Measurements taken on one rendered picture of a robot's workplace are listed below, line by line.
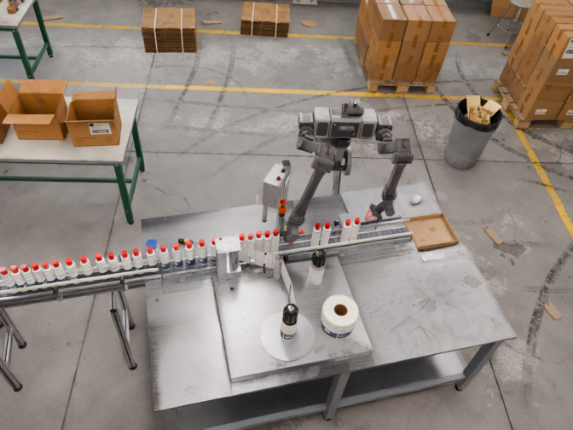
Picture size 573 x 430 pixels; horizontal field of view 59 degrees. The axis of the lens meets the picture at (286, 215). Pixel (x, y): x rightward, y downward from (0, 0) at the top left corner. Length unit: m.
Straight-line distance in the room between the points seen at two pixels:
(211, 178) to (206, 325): 2.22
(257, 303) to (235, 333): 0.23
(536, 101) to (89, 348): 5.01
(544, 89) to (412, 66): 1.42
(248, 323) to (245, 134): 2.90
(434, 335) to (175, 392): 1.50
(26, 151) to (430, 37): 4.24
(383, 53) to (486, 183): 1.87
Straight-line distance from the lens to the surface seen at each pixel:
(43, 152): 4.30
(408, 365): 3.75
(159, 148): 5.33
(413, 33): 6.09
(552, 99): 6.31
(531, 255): 5.05
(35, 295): 3.30
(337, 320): 2.86
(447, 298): 3.36
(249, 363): 2.86
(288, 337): 2.86
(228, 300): 3.05
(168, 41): 6.74
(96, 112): 4.37
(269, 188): 2.85
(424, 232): 3.64
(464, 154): 5.44
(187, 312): 3.08
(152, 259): 3.10
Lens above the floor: 3.45
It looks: 48 degrees down
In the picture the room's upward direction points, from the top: 6 degrees clockwise
